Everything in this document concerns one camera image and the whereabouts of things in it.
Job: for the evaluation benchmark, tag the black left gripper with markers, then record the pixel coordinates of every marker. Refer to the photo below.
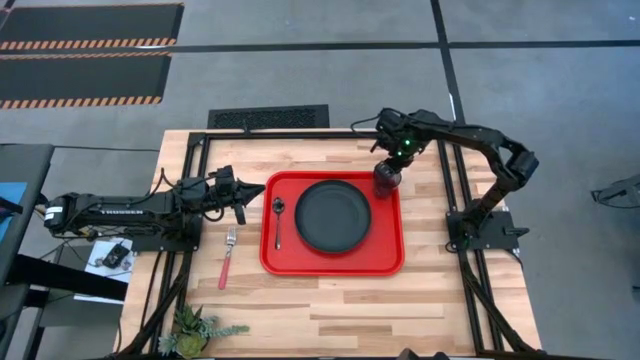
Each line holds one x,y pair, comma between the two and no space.
222,200

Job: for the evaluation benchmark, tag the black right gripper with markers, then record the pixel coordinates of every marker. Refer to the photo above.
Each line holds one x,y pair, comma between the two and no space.
402,132

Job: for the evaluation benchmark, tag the blue glass cup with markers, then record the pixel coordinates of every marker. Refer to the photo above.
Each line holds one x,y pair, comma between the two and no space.
386,185

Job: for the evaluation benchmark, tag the dark metal spoon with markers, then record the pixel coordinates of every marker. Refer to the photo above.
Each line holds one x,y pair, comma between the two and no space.
278,205

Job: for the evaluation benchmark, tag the black round plate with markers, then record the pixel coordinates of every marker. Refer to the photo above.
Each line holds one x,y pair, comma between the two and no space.
332,217

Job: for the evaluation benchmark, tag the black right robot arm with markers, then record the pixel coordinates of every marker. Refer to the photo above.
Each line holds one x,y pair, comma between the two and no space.
470,135

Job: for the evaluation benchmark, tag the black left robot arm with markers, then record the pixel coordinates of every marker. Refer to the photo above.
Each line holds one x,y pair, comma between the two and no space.
120,212

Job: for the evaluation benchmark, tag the red plastic tray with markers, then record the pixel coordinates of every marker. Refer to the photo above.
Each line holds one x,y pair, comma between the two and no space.
280,260

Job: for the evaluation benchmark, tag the black floor vent grate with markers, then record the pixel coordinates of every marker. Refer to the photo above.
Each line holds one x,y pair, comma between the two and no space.
270,117

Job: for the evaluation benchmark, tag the black handheld controller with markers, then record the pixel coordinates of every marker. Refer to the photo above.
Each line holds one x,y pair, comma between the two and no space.
116,256

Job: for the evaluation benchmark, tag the green succulent plant in pot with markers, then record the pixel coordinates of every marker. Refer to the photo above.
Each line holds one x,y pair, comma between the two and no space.
190,330

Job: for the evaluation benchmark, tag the white paper sheet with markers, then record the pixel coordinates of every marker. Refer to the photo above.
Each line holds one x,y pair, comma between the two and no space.
120,280

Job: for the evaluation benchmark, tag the black floor mat striped edge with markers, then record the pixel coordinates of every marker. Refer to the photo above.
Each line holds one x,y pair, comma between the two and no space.
90,22
80,75

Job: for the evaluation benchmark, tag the black desk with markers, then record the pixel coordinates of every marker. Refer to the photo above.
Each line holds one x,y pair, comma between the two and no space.
25,165

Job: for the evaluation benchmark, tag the grey floor stand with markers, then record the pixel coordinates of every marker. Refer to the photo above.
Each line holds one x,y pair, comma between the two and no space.
620,190

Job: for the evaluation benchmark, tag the blue desk pad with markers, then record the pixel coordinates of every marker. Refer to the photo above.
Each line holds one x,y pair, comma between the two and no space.
10,210

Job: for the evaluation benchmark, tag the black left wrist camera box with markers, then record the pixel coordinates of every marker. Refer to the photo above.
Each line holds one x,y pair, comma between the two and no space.
225,190

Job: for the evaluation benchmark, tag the black aluminium table frame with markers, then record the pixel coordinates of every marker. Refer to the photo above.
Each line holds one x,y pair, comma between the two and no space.
300,135

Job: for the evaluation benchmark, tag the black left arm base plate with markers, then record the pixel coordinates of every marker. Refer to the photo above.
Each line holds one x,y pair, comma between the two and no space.
165,244

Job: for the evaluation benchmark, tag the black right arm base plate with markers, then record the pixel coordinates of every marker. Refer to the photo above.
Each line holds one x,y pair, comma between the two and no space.
492,232

